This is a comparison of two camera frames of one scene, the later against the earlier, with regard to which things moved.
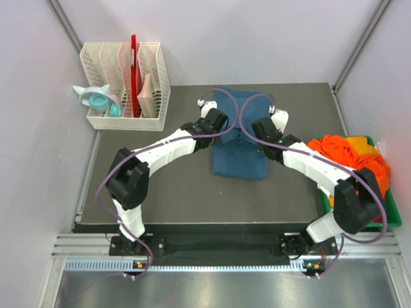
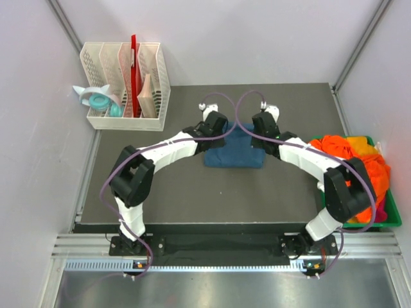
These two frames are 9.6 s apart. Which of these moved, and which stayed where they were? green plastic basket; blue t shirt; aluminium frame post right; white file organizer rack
Moved: blue t shirt
Stayed: white file organizer rack; green plastic basket; aluminium frame post right
